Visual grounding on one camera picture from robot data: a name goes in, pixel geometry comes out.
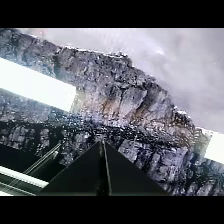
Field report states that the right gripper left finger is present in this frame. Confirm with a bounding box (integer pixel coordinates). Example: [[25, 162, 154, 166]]
[[39, 140, 104, 197]]

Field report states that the silver frame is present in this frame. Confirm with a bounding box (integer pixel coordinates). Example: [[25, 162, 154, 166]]
[[0, 141, 64, 197]]

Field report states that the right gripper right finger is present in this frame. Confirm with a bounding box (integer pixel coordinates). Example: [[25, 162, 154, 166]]
[[102, 140, 169, 197]]

